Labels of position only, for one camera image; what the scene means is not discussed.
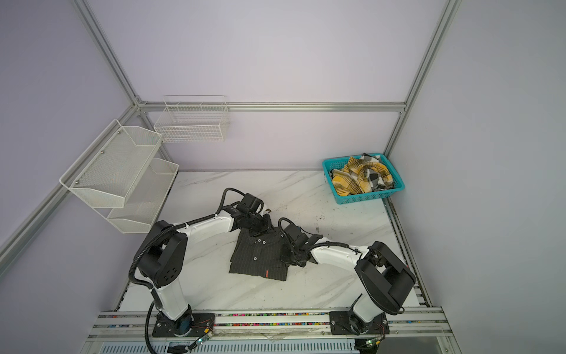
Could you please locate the dark grey pinstriped shirt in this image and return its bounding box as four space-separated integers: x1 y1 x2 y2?
228 228 289 282

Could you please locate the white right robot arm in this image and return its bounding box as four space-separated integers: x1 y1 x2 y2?
281 235 417 336

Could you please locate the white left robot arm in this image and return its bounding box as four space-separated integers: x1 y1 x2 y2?
128 206 272 336

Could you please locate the teal plastic basket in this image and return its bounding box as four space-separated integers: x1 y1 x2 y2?
322 153 405 204

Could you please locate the yellow plaid shirt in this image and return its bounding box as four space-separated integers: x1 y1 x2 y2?
330 153 394 197

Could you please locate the white mesh two-tier shelf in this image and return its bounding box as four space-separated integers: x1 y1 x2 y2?
59 119 179 234

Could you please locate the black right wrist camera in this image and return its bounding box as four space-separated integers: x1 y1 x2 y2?
284 224 309 248

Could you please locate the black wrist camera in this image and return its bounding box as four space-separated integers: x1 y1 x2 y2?
236 193 264 214
284 224 309 248

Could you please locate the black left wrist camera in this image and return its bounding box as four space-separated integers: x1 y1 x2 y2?
236 193 264 214

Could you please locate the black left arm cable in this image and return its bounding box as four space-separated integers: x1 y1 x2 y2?
127 186 246 354

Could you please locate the white wire wall basket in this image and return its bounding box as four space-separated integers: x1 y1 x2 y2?
154 95 231 143

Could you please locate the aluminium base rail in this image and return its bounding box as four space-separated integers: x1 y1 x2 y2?
81 308 461 353

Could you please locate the aluminium frame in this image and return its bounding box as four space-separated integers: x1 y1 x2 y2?
1 1 461 279

